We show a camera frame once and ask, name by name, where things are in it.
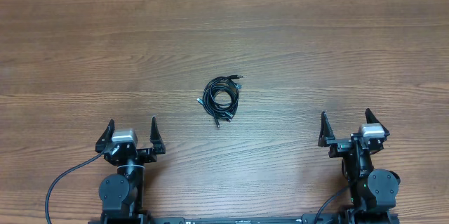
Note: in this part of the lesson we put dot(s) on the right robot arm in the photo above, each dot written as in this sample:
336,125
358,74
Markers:
372,191

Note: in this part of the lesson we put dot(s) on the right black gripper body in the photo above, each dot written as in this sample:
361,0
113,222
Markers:
337,147

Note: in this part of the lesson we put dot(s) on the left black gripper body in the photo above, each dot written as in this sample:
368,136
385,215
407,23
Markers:
143,156

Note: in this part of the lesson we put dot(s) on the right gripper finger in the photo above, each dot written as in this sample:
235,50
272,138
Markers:
326,136
371,119

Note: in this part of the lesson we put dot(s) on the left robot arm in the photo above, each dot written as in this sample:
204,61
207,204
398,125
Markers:
122,192

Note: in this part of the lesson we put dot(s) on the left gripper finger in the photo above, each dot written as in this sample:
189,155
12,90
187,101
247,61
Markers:
156,139
105,138

